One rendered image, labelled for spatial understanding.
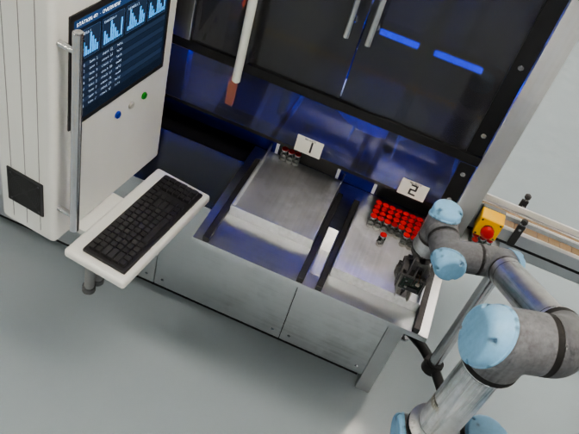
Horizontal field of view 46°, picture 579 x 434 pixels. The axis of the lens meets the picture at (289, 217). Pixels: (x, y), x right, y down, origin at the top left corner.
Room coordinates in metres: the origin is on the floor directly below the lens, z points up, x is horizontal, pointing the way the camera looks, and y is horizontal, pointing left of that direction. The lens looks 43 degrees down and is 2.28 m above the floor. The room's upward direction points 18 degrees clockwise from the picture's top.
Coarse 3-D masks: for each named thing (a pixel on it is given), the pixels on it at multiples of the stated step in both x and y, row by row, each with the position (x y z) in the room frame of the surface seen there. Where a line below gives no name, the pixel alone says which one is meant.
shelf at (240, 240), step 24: (240, 168) 1.64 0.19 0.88; (360, 192) 1.71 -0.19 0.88; (336, 216) 1.57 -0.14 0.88; (408, 216) 1.67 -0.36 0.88; (192, 240) 1.30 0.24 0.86; (216, 240) 1.31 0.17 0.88; (240, 240) 1.34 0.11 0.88; (264, 240) 1.37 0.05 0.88; (288, 240) 1.40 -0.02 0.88; (264, 264) 1.28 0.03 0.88; (288, 264) 1.31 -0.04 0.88; (312, 264) 1.34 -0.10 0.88; (312, 288) 1.25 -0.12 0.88; (336, 288) 1.28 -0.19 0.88; (360, 288) 1.31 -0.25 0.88; (432, 288) 1.40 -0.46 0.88; (360, 312) 1.24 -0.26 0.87; (384, 312) 1.26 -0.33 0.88; (408, 312) 1.28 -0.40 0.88; (432, 312) 1.31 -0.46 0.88
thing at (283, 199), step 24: (264, 168) 1.67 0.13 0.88; (288, 168) 1.71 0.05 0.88; (240, 192) 1.50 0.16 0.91; (264, 192) 1.56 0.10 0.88; (288, 192) 1.60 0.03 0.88; (312, 192) 1.64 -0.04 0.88; (336, 192) 1.63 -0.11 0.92; (240, 216) 1.43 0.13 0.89; (264, 216) 1.46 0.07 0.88; (288, 216) 1.50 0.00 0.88; (312, 216) 1.53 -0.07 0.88; (312, 240) 1.40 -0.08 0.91
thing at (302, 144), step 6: (300, 138) 1.68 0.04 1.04; (306, 138) 1.67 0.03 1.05; (300, 144) 1.67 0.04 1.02; (306, 144) 1.67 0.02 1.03; (318, 144) 1.67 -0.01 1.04; (300, 150) 1.67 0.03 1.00; (306, 150) 1.67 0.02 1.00; (312, 150) 1.67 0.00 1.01; (318, 150) 1.67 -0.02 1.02; (312, 156) 1.67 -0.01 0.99; (318, 156) 1.67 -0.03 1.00
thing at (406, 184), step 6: (402, 180) 1.63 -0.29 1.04; (408, 180) 1.63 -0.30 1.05; (402, 186) 1.63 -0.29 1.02; (408, 186) 1.63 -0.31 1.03; (420, 186) 1.63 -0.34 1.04; (402, 192) 1.63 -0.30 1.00; (414, 192) 1.63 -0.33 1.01; (420, 192) 1.63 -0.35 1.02; (426, 192) 1.62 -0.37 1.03; (414, 198) 1.63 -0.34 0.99; (420, 198) 1.63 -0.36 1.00
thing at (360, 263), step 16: (368, 208) 1.65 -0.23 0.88; (352, 224) 1.52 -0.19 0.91; (352, 240) 1.48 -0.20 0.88; (368, 240) 1.51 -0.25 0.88; (352, 256) 1.42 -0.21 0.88; (368, 256) 1.44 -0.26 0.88; (384, 256) 1.46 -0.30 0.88; (400, 256) 1.48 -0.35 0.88; (336, 272) 1.32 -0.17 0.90; (352, 272) 1.36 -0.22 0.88; (368, 272) 1.38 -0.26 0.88; (384, 272) 1.40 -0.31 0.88; (368, 288) 1.31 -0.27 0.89; (384, 288) 1.30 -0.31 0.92; (400, 304) 1.29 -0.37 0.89; (416, 304) 1.29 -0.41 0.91
